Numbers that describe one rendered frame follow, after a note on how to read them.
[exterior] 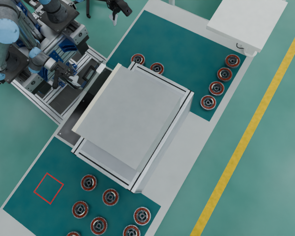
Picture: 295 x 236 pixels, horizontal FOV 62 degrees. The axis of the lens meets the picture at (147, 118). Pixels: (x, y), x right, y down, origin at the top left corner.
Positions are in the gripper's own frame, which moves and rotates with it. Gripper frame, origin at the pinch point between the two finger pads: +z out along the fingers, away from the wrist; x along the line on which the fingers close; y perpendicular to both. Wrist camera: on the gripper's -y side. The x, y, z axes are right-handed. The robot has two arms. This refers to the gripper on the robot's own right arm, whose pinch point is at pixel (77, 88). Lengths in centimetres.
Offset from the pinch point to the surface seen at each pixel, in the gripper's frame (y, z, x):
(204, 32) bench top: 98, 52, -5
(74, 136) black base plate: -26.2, 18.7, 22.9
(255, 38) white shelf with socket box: 73, 61, -62
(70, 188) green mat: -58, 37, 16
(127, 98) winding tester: 2, 22, -45
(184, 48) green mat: 78, 47, 0
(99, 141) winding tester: -25, 22, -44
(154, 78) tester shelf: 27, 32, -30
